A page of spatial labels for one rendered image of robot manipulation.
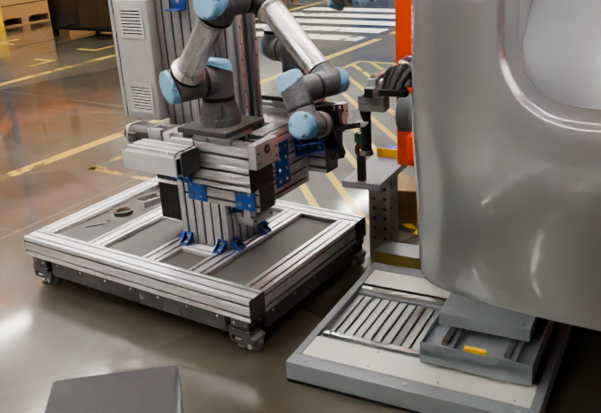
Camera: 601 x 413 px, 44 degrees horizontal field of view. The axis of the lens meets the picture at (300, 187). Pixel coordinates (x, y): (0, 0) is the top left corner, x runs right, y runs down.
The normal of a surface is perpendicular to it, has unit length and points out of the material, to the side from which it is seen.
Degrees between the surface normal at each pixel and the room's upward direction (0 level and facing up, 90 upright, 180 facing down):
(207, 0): 85
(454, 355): 90
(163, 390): 0
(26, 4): 90
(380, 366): 0
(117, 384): 0
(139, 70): 90
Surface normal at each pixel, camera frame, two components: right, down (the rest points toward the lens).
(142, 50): -0.55, 0.33
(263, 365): -0.06, -0.93
